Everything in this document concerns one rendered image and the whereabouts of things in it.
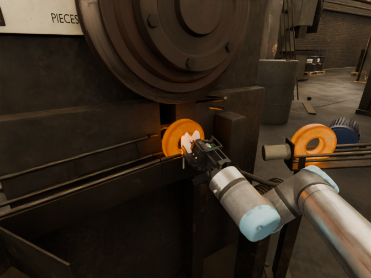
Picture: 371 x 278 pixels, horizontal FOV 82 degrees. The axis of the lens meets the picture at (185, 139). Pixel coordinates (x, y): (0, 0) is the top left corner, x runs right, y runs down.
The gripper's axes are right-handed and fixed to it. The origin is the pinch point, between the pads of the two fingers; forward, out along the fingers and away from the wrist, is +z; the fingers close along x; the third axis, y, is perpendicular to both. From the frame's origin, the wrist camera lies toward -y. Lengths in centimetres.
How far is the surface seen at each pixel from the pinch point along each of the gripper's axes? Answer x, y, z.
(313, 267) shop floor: -61, -63, -48
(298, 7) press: -658, 9, 447
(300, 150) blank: -37.4, 0.2, -19.7
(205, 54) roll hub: 1.2, 29.0, -3.0
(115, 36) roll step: 20.5, 30.6, 4.2
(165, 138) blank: 7.3, 1.8, 0.2
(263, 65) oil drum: -218, -41, 150
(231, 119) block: -17.3, 5.8, -1.7
